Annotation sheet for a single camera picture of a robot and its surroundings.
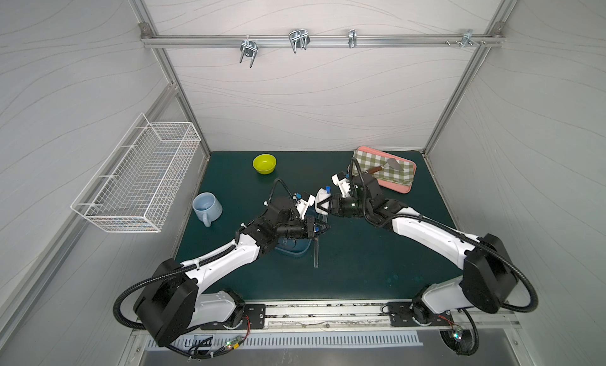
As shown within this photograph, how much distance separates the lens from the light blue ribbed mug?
3.01ft

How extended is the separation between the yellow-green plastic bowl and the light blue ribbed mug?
24 centimetres

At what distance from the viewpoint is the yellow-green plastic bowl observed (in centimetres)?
112
